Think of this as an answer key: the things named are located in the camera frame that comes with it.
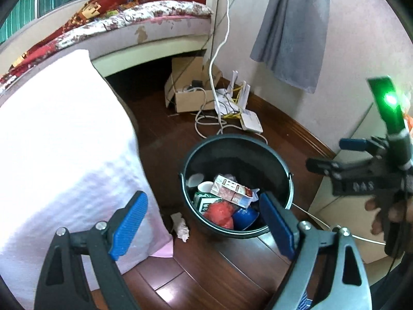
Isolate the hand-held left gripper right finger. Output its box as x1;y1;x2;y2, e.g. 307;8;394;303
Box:
259;191;373;310

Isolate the white router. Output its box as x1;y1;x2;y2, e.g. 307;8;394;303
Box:
215;69;263;133

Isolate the red and white carton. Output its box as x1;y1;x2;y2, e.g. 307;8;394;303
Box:
211;174;254;208

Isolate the green carton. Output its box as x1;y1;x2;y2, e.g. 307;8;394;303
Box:
193;191;223;214

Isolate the black plastic bucket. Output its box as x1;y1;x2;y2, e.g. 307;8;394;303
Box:
178;133;295;239

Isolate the person's right forearm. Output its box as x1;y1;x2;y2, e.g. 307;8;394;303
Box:
371;223;413;310

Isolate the grey curtain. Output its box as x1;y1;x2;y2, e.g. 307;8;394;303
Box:
250;0;330;94

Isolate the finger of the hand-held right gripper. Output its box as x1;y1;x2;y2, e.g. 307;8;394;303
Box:
339;136;392;158
306;156;387;180

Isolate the red plastic bag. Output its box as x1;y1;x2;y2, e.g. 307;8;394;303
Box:
203;200;234;230

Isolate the thin white cable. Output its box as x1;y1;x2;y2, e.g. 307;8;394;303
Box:
292;203;388;243

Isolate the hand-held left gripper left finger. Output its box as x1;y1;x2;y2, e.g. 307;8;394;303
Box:
34;190;149;310

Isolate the person's right hand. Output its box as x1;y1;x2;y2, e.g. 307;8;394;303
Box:
364;197;413;236

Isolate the yellow cable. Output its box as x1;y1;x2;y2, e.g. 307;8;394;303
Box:
223;84;242;118

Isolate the plain blue paper cup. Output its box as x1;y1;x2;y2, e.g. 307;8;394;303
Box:
232;207;259;231

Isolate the red and white paper cup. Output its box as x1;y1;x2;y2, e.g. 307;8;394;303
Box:
197;181;215;196

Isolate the cardboard box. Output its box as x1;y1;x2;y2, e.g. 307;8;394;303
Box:
164;56;223;113

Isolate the red printed blanket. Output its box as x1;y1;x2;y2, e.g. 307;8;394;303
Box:
0;0;142;78

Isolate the bed with floral sheet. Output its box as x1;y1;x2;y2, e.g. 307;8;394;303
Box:
0;0;213;81

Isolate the thick white cable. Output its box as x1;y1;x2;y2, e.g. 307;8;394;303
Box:
194;0;268;144

